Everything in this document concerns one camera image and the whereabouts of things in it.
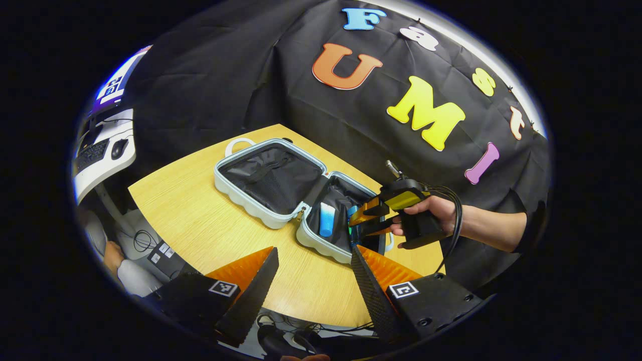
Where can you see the black computer tower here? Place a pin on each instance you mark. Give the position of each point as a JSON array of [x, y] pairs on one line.
[[168, 258]]

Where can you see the teal green bottle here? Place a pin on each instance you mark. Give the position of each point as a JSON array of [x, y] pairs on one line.
[[352, 215]]

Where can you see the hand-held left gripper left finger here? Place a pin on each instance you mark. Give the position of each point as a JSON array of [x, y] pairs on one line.
[[253, 303]]

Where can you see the computer monitor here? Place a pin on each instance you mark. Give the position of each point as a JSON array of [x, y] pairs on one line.
[[118, 82]]

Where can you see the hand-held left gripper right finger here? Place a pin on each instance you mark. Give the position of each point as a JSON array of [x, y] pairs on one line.
[[373, 301]]

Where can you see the black backdrop cloth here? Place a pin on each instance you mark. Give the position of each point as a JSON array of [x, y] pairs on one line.
[[251, 75]]

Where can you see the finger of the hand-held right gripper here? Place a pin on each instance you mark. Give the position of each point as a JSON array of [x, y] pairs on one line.
[[371, 208], [383, 225]]

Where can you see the light blue suitcase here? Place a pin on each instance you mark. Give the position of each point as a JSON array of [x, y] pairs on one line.
[[271, 185]]

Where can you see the blue white tube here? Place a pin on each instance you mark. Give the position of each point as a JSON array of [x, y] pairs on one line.
[[327, 220]]

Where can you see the black keyboard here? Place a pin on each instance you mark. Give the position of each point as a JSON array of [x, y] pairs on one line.
[[92, 155]]

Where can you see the black computer mouse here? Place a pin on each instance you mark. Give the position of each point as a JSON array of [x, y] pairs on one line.
[[119, 149]]

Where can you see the white office desk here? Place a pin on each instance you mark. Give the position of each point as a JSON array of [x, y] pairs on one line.
[[108, 168]]

